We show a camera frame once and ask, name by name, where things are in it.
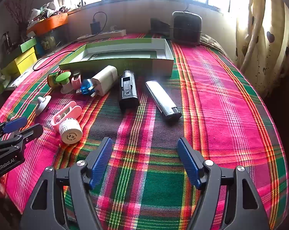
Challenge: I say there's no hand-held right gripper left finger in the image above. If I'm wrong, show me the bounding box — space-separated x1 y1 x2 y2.
20 137 114 230

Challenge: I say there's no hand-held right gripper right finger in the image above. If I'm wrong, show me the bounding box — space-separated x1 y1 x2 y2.
177 137 271 230

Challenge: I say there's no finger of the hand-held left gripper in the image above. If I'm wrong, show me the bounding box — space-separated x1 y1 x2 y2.
0 124 44 149
0 116 28 139

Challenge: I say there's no white round plastic hook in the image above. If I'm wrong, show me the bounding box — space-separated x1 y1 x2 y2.
36 95 52 116

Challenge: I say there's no pink plastic clip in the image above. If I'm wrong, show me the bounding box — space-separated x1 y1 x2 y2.
51 101 82 132

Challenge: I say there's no white cylindrical cap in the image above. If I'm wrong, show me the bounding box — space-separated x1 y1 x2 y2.
59 120 83 145

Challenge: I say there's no brown bottle with red cap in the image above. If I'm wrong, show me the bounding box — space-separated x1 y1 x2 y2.
48 72 60 88

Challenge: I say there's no green capped white spool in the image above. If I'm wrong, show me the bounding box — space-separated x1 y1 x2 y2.
56 71 72 94

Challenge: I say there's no pink green correction tape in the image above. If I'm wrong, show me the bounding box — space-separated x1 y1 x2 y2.
71 73 83 89

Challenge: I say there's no black rectangular battery pack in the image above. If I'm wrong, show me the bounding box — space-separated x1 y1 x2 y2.
119 70 140 112

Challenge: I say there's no silver rectangular lighter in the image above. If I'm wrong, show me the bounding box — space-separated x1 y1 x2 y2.
145 80 182 125

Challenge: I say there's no blue translucent usb adapter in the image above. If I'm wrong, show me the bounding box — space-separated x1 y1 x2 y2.
77 79 94 97

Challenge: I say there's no white charger plug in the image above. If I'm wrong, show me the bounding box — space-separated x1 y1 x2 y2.
90 65 118 98

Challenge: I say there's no green cardboard box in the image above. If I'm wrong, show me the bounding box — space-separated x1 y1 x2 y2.
59 38 174 78

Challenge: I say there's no green white crumpled bag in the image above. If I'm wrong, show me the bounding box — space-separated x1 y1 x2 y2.
0 73 11 94

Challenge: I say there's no white flat tray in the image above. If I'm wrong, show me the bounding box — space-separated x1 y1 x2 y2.
5 71 27 90

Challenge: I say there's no yellow box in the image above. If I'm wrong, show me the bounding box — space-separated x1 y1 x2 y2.
2 47 37 76

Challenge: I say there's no plaid blanket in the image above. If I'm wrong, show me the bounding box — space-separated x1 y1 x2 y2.
0 32 289 230

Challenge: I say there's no green box lid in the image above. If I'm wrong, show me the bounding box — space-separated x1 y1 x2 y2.
20 38 37 53

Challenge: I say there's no glass jar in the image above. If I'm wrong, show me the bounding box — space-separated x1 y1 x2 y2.
2 32 13 52

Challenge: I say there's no blue printed box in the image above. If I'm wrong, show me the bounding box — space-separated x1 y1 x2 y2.
35 30 68 55

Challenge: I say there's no dried twig bouquet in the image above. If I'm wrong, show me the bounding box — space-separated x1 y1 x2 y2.
4 0 27 37

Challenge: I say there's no orange tray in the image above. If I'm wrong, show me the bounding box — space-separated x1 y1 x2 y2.
27 13 69 36

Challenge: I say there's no pile of plastic bags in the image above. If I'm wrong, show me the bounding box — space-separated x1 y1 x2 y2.
28 1 70 27

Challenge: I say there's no white power strip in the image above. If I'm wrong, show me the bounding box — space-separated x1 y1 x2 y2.
77 29 126 40

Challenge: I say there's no cream curtain with hearts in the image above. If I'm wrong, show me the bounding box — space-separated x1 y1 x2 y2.
236 0 289 96

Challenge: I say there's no black adapter cable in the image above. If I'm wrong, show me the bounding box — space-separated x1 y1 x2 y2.
93 11 108 33

